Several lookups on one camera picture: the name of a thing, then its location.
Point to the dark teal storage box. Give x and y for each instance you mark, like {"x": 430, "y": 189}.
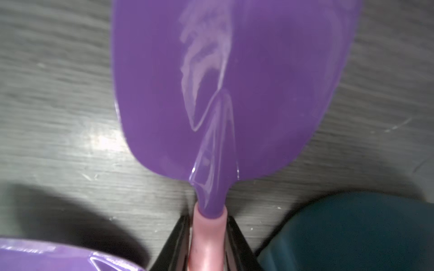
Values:
{"x": 355, "y": 232}

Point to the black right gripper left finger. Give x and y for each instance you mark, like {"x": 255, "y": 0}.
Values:
{"x": 174, "y": 254}

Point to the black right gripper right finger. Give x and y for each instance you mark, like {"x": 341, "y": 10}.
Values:
{"x": 238, "y": 254}

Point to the purple shovel pink handle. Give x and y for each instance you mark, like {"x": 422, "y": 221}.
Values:
{"x": 30, "y": 255}
{"x": 217, "y": 92}

